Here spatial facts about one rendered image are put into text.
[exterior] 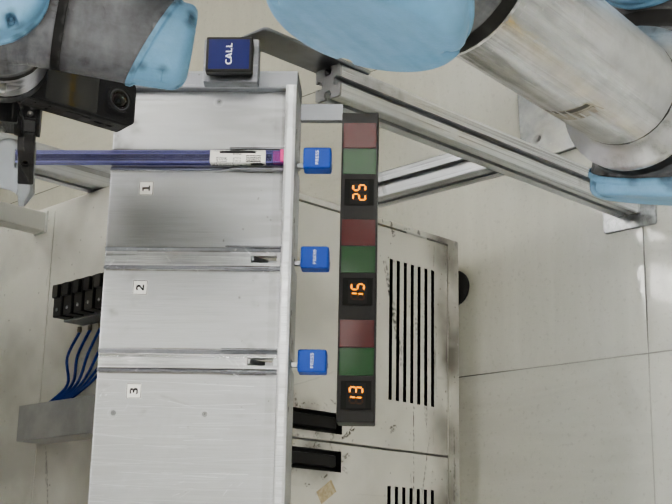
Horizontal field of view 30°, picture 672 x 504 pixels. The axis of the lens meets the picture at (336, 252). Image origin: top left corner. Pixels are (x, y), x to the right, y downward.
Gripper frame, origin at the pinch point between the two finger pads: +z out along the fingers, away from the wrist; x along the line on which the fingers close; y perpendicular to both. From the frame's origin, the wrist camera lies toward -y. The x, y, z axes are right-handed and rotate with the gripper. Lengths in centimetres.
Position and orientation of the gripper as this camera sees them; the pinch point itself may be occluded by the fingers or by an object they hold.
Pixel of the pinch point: (35, 136)
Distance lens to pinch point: 134.3
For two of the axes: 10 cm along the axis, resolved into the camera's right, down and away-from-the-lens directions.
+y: -9.8, -0.7, -1.9
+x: -0.2, 9.7, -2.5
